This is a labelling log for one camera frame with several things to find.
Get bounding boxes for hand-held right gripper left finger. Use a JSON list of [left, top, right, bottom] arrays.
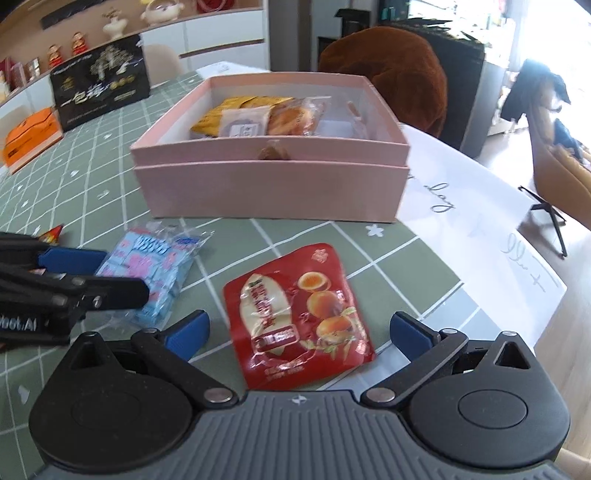
[[60, 310, 236, 408]]

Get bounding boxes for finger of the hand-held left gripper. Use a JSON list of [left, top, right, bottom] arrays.
[[0, 265, 149, 325], [0, 232, 109, 278]]

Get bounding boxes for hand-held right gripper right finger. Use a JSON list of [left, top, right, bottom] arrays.
[[360, 311, 536, 408]]

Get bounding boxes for blue snack packet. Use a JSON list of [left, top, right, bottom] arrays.
[[95, 220, 215, 329]]

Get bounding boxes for red egg snack packet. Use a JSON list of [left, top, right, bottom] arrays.
[[223, 242, 377, 391]]

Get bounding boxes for pink cardboard box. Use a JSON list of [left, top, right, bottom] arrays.
[[129, 75, 411, 223]]

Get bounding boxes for yellow snack packet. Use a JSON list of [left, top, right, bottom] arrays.
[[190, 95, 296, 138]]

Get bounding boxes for bread bun packet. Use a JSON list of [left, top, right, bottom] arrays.
[[268, 98, 331, 138]]

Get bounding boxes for dark red snack packet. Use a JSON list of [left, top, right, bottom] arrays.
[[34, 224, 65, 244]]

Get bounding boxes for green checked tablecloth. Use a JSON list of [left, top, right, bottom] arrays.
[[0, 69, 466, 480]]

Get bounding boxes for orange box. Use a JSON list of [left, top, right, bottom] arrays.
[[1, 107, 64, 174]]

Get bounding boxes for white script tablecloth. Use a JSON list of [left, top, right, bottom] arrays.
[[196, 60, 568, 352]]

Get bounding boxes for black plum gift box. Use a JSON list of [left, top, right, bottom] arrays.
[[49, 34, 151, 132]]

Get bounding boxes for beige chair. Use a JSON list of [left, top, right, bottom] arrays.
[[143, 44, 182, 88]]

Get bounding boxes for orange armchair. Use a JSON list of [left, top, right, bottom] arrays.
[[529, 99, 591, 222]]

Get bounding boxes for white vase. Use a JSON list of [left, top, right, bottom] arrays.
[[102, 7, 127, 40]]

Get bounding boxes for large black box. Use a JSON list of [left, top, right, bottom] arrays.
[[406, 18, 486, 160]]

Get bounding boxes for white round pot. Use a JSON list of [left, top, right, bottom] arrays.
[[141, 0, 178, 26]]

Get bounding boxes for white sideboard cabinet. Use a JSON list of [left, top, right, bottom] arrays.
[[0, 0, 271, 123]]

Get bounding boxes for brown plush chair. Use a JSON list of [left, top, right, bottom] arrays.
[[318, 26, 448, 139]]

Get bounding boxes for dark clothing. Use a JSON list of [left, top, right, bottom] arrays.
[[501, 60, 572, 121]]

